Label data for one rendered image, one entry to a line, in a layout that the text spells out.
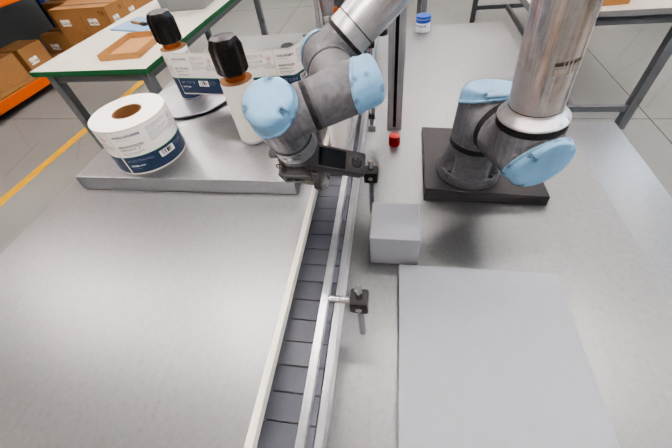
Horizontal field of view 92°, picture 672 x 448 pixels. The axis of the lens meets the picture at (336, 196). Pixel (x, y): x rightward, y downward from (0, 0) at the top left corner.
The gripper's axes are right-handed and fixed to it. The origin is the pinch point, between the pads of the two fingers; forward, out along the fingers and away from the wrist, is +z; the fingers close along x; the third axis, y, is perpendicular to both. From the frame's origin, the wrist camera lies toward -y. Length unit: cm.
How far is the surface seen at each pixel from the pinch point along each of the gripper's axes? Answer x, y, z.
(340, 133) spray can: -12.0, -2.0, 0.8
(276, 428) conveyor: 43.7, 1.4, -18.4
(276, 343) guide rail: 32.8, 3.3, -16.2
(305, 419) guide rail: 39.3, -4.4, -25.4
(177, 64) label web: -44, 57, 14
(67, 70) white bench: -79, 162, 60
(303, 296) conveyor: 25.7, 1.5, -8.2
